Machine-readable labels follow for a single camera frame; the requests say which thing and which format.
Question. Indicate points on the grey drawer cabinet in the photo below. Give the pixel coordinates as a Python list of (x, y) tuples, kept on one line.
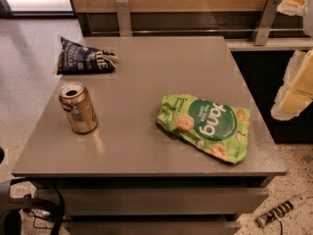
[(130, 177)]

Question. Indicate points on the left metal bracket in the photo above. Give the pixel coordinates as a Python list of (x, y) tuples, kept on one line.
[(123, 18)]

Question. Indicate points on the green rice chips bag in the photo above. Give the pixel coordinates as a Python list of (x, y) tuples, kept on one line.
[(218, 130)]

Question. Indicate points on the right metal bracket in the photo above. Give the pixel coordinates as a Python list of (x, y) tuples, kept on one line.
[(261, 33)]

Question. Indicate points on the metal bracket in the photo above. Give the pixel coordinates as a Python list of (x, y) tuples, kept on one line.
[(261, 33), (123, 18)]

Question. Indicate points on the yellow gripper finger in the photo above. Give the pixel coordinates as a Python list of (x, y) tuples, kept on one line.
[(292, 7), (296, 93)]

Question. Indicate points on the black chair base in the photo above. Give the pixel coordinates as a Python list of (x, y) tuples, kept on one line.
[(10, 218)]

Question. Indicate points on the white power strip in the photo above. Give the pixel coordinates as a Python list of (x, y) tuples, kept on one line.
[(281, 210)]

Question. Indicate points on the orange soda can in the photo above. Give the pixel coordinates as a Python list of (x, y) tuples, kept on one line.
[(77, 105)]

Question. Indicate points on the dark blue chip bag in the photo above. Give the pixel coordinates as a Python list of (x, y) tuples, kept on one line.
[(78, 59)]

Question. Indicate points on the wooden wall counter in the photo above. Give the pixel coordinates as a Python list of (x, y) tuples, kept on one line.
[(235, 20)]

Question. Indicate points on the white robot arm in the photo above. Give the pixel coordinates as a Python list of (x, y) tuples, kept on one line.
[(308, 20)]

